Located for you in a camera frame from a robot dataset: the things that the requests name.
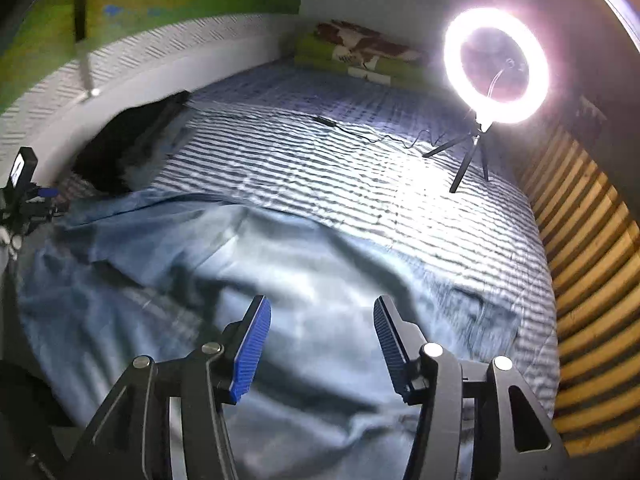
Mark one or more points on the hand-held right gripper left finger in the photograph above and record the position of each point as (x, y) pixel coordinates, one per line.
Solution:
(252, 345)

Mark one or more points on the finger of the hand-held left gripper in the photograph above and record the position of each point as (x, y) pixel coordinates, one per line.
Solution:
(45, 194)

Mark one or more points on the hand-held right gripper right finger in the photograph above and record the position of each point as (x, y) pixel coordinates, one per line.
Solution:
(392, 345)

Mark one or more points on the blue denim pants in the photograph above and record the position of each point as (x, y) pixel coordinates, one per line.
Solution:
(200, 270)

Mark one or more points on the black folded clothes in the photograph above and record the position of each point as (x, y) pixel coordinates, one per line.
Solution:
(115, 155)

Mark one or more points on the black white pole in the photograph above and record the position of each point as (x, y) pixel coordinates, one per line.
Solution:
(82, 20)

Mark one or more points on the blue white striped blanket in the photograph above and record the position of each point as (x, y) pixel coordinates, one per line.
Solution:
(325, 160)

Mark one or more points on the green patterned pillow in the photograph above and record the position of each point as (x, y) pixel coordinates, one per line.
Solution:
(350, 55)

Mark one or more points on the wooden slatted bed rail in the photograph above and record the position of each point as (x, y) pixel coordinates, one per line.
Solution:
(590, 270)

